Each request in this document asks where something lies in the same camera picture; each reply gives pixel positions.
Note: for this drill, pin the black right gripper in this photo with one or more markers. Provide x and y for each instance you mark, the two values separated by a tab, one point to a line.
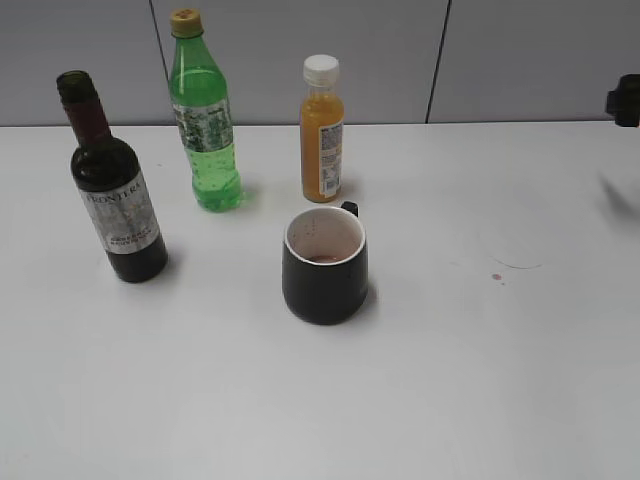
623	103

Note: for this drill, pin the black mug white interior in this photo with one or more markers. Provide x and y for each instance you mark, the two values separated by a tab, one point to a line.
325	278

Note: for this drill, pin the dark red wine bottle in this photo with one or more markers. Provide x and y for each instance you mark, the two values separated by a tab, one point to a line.
111	184

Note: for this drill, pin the orange juice bottle white cap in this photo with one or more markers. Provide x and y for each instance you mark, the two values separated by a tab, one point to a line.
321	130

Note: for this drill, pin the green plastic soda bottle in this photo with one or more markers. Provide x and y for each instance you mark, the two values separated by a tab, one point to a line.
200	102

